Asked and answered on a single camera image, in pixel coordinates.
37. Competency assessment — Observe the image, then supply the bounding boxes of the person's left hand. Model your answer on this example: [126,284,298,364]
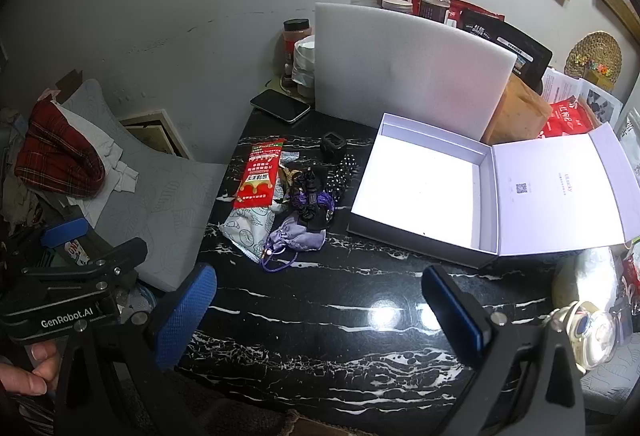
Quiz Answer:
[0,341,63,397]

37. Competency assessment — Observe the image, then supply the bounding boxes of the purple tassel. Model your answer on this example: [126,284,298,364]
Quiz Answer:
[290,191,337,217]

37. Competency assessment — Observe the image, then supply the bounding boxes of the black flat box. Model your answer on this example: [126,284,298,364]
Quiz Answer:
[492,19,553,92]

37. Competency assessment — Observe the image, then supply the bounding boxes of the white foam board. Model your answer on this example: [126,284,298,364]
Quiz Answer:
[312,1,518,142]

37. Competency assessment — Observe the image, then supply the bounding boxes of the white printed papers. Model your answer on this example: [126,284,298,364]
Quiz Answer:
[540,66,623,122]

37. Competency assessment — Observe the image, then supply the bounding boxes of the grey pillow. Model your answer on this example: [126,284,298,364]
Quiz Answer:
[60,79,228,292]

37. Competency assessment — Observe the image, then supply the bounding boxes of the glass teapot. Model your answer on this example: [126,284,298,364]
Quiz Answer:
[547,299,621,372]

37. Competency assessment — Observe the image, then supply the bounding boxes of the lavender drawstring pouch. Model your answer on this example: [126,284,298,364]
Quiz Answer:
[261,213,328,272]

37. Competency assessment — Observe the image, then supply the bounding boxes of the white gift box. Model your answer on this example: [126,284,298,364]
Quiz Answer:
[346,112,640,269]

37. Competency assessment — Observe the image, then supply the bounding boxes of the silver foil bag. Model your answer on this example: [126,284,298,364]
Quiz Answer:
[552,246,621,312]

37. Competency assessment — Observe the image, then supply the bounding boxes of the dark contents clear jar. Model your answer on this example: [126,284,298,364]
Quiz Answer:
[419,0,452,24]

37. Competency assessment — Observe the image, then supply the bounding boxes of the red plaid cloth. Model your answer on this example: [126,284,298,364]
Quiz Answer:
[15,101,107,197]

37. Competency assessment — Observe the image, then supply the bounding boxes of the cardboard box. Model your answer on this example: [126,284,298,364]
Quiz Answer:
[55,69,86,93]

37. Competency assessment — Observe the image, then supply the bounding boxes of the small black case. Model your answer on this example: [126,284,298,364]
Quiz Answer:
[322,132,348,162]

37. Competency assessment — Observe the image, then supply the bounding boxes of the black polka dot cloth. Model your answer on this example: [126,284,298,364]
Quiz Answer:
[320,155,362,199]

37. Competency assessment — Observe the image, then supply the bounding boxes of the stack of white containers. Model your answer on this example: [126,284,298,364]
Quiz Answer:
[291,35,317,98]

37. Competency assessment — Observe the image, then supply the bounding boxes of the gold cereal packet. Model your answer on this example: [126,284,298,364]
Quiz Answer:
[277,163,306,199]

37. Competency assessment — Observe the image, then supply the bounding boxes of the brown paper bag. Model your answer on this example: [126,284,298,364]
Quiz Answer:
[482,74,553,147]

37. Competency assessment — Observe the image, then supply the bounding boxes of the red printed bag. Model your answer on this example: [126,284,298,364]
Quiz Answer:
[537,97,598,139]

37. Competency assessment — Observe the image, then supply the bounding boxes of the red snack packet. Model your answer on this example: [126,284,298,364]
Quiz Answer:
[232,137,287,211]

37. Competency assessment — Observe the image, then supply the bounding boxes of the black lid spice jar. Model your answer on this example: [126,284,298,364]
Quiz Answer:
[282,19,312,84]

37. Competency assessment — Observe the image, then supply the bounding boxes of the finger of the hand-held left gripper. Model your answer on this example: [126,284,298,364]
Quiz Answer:
[39,215,92,251]
[20,237,149,289]

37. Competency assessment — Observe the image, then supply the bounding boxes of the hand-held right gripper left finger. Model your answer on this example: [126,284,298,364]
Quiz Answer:
[52,263,218,436]

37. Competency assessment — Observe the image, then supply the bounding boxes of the woven straw basket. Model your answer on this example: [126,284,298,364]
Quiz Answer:
[565,31,623,90]

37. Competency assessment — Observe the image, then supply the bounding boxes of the black printed bag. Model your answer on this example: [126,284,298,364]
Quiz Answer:
[457,9,506,44]

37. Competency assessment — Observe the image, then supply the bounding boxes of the white cloth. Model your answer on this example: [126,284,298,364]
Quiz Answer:
[55,104,140,217]

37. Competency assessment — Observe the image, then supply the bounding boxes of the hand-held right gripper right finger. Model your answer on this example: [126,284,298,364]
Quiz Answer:
[421,265,586,436]

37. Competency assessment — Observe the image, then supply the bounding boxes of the black smartphone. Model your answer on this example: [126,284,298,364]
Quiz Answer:
[250,89,312,123]

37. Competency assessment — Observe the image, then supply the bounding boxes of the white printed packet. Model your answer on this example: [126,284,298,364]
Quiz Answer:
[218,206,281,263]

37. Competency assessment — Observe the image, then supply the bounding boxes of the wooden framed panel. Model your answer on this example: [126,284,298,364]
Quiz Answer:
[117,110,193,162]

